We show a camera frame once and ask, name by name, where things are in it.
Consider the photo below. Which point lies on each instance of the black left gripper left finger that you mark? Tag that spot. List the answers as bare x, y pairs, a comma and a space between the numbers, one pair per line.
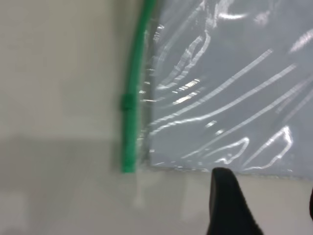
227, 208

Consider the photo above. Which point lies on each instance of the clear plastic zip bag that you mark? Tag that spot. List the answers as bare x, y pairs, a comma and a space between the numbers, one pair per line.
220, 85

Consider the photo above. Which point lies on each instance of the green zipper slider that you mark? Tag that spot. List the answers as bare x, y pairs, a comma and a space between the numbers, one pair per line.
126, 102

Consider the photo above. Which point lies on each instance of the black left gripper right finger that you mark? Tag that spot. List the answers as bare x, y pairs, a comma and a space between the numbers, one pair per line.
311, 215

